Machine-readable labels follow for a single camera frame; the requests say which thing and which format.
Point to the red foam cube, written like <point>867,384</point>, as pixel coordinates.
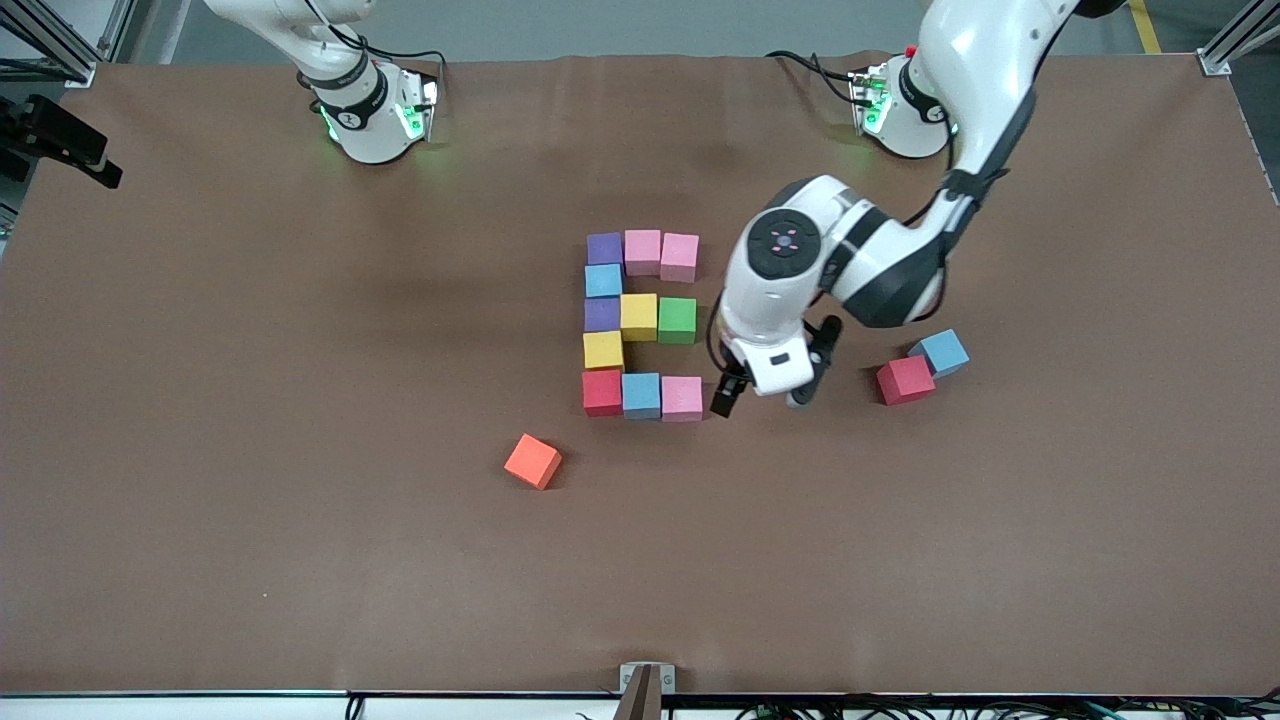
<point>602,392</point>
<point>906,380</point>

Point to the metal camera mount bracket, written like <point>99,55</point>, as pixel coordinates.
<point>647,685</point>

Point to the green foam cube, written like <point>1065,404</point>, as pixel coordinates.
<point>677,320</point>

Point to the yellow foam cube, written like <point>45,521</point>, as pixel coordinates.
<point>604,350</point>
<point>639,317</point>

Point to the white table edge rail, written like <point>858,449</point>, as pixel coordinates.
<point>150,708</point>

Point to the brown table cover mat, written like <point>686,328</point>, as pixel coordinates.
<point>640,580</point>

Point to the blue foam cube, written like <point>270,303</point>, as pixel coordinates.
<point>641,395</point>
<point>942,352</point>
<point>604,281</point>

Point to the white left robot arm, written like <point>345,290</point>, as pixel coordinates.
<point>970,80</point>

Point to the pink foam cube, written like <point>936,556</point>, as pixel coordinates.
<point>682,398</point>
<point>679,257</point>
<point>643,252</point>

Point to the purple foam cube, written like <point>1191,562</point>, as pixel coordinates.
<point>602,315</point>
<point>605,248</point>

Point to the aluminium frame post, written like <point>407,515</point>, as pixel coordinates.
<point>1225,55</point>
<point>60,50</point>

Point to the orange foam cube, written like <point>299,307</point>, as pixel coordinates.
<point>533,461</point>

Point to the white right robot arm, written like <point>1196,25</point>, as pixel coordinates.
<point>370,120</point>

